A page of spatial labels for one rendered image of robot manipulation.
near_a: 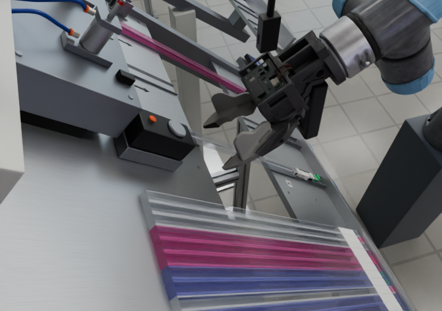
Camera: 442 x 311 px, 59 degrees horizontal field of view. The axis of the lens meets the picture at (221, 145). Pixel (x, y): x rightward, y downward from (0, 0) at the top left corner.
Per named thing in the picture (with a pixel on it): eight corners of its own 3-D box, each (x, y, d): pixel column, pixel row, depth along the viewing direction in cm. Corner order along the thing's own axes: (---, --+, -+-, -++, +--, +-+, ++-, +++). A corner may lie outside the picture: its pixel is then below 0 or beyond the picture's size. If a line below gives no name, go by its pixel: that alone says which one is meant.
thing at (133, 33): (266, 105, 94) (271, 101, 93) (269, 109, 93) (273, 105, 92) (66, -1, 58) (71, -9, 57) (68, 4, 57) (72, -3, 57)
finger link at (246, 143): (206, 156, 54) (249, 104, 53) (226, 171, 58) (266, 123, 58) (220, 169, 52) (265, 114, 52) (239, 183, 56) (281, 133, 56)
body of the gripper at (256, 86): (232, 73, 55) (306, 20, 52) (257, 102, 62) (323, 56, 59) (254, 111, 50) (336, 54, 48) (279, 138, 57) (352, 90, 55)
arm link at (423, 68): (407, 37, 67) (397, -9, 59) (448, 81, 61) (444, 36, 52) (364, 63, 69) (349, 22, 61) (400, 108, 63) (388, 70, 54)
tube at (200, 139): (312, 178, 81) (316, 175, 81) (315, 183, 80) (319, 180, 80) (90, 100, 45) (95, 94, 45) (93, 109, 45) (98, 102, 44)
